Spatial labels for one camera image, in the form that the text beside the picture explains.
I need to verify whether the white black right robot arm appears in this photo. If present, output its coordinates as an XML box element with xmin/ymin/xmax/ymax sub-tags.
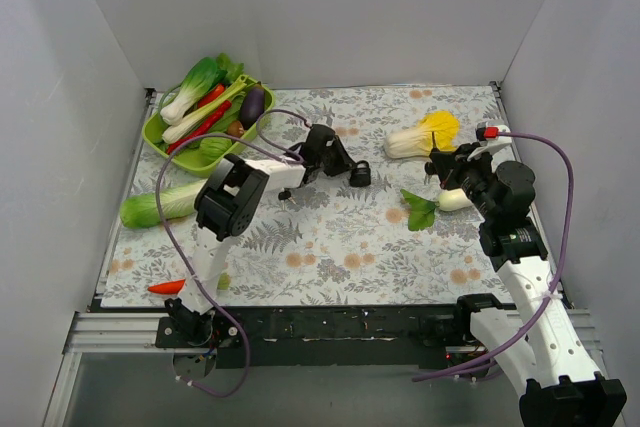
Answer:
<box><xmin>425</xmin><ymin>138</ymin><xmax>627</xmax><ymax>426</ymax></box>

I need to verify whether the white radish toy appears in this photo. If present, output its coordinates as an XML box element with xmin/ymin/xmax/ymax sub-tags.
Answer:
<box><xmin>400</xmin><ymin>189</ymin><xmax>473</xmax><ymax>232</ymax></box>

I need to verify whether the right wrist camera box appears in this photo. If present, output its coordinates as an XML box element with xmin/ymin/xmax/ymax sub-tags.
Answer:
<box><xmin>468</xmin><ymin>125</ymin><xmax>512</xmax><ymax>160</ymax></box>

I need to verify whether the orange carrot toy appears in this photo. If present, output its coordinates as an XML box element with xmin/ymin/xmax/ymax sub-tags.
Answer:
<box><xmin>147</xmin><ymin>272</ymin><xmax>231</xmax><ymax>296</ymax></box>

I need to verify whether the green round cabbage toy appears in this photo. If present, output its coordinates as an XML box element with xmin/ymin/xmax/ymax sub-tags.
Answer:
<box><xmin>198</xmin><ymin>137</ymin><xmax>233</xmax><ymax>163</ymax></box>

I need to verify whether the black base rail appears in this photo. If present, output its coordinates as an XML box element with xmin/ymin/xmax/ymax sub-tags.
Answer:
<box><xmin>155</xmin><ymin>300</ymin><xmax>485</xmax><ymax>370</ymax></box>

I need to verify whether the orange black padlock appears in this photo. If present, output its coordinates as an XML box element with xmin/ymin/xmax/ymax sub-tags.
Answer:
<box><xmin>293</xmin><ymin>175</ymin><xmax>307</xmax><ymax>189</ymax></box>

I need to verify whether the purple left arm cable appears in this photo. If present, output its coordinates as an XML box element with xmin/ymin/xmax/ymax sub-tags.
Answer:
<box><xmin>155</xmin><ymin>109</ymin><xmax>314</xmax><ymax>398</ymax></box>

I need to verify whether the floral patterned table mat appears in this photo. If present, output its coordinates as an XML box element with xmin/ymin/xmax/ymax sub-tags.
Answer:
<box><xmin>97</xmin><ymin>84</ymin><xmax>562</xmax><ymax>307</ymax></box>

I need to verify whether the yellow napa cabbage toy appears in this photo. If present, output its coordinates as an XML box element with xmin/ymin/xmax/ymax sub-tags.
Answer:
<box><xmin>383</xmin><ymin>111</ymin><xmax>460</xmax><ymax>159</ymax></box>

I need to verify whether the black headed key bunch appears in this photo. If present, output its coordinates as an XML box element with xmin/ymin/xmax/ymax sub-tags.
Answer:
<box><xmin>278</xmin><ymin>189</ymin><xmax>296</xmax><ymax>210</ymax></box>

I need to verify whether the green napa cabbage toy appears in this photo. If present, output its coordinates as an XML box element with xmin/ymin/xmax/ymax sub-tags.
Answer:
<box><xmin>119</xmin><ymin>180</ymin><xmax>205</xmax><ymax>229</ymax></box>

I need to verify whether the red chili pepper toy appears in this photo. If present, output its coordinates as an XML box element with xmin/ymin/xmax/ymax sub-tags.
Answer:
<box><xmin>166</xmin><ymin>84</ymin><xmax>231</xmax><ymax>154</ymax></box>

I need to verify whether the green plastic tray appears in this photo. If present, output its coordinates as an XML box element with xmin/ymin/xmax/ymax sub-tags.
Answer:
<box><xmin>142</xmin><ymin>74</ymin><xmax>274</xmax><ymax>178</ymax></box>

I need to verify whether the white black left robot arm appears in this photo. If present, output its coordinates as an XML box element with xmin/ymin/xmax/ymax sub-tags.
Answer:
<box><xmin>165</xmin><ymin>124</ymin><xmax>371</xmax><ymax>347</ymax></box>

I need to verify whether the purple eggplant toy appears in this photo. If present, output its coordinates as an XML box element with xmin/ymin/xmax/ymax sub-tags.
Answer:
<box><xmin>238</xmin><ymin>83</ymin><xmax>265</xmax><ymax>130</ymax></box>

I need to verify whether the brown kiwi toy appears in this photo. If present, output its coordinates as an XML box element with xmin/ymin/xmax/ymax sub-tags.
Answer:
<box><xmin>226</xmin><ymin>120</ymin><xmax>245</xmax><ymax>138</ymax></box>

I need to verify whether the green bok choy toy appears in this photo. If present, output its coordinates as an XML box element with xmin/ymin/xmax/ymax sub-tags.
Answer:
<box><xmin>160</xmin><ymin>57</ymin><xmax>227</xmax><ymax>125</ymax></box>

